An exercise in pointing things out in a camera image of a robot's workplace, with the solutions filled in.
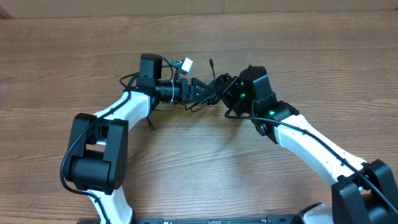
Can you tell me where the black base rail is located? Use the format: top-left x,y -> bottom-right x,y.
76,213 -> 354,224

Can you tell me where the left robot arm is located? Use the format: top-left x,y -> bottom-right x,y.
60,54 -> 216,223

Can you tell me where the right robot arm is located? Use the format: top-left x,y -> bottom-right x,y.
213,65 -> 397,224

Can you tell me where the black cable bundle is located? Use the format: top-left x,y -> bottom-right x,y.
146,58 -> 228,134

